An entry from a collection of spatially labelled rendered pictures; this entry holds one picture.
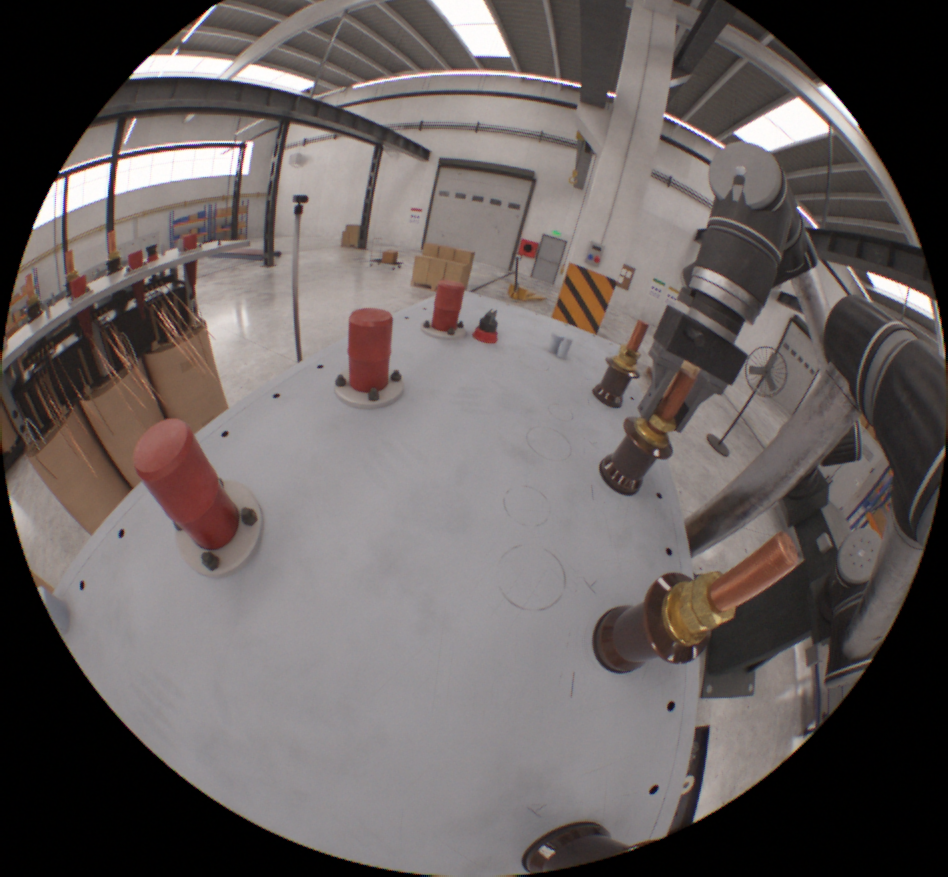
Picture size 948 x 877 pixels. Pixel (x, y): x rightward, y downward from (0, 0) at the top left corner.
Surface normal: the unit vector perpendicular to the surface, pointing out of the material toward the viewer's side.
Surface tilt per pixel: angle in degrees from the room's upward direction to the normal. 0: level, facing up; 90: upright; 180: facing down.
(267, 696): 0
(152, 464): 4
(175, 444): 4
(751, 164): 90
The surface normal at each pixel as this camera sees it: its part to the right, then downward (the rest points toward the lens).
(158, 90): 0.93, 0.35
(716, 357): -0.23, 0.53
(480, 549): 0.22, -0.79
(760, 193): -0.94, 0.07
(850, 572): -0.72, -0.69
